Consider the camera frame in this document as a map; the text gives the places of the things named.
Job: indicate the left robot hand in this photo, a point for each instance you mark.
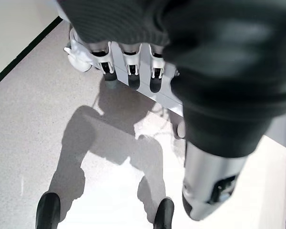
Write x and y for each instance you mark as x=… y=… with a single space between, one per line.
x=217 y=71

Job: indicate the left robot leg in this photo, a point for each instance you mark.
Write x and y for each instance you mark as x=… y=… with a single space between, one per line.
x=47 y=212

